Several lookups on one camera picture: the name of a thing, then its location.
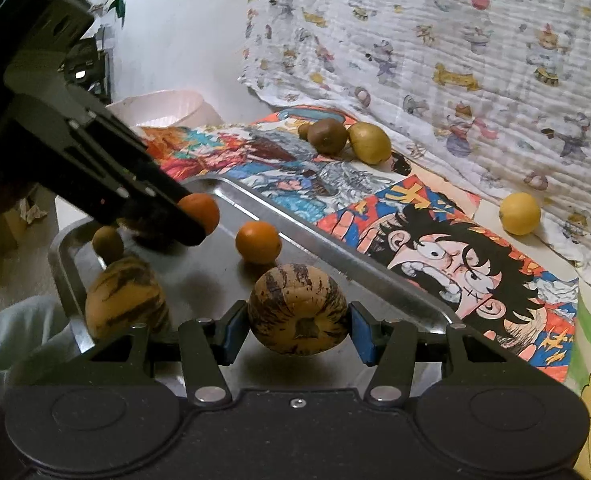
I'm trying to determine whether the large brown kiwi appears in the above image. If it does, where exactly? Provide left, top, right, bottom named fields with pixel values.
left=307, top=118, right=349, bottom=155

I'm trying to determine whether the metal baking tray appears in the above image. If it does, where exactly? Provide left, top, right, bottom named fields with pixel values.
left=46, top=174, right=463, bottom=396

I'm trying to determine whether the anime colouring poster mat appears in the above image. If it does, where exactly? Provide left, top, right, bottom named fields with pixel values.
left=139, top=107, right=579, bottom=380

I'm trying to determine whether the small round brown fruit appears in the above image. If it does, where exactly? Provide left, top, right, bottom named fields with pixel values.
left=91, top=226, right=124, bottom=266

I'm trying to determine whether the green-yellow pear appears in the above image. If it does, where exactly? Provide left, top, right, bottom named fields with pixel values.
left=347, top=122, right=392, bottom=166

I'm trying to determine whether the grey cloth on floor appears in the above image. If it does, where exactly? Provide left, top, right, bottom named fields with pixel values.
left=0, top=296, right=79, bottom=403

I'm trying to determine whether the striped pepino melon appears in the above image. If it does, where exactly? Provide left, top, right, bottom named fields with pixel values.
left=85, top=256, right=170, bottom=341
left=248, top=263, right=349, bottom=356

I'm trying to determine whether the small brown kiwi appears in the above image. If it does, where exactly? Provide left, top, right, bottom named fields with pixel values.
left=297, top=124, right=309, bottom=140

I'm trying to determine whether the yellow lemon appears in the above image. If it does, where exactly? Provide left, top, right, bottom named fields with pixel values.
left=498, top=192, right=541, bottom=236

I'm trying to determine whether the cartoon print white cloth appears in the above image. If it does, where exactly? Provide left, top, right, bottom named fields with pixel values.
left=241, top=0, right=591, bottom=285

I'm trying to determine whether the small orange tangerine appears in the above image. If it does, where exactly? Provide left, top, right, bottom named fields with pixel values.
left=236, top=221, right=282, bottom=266

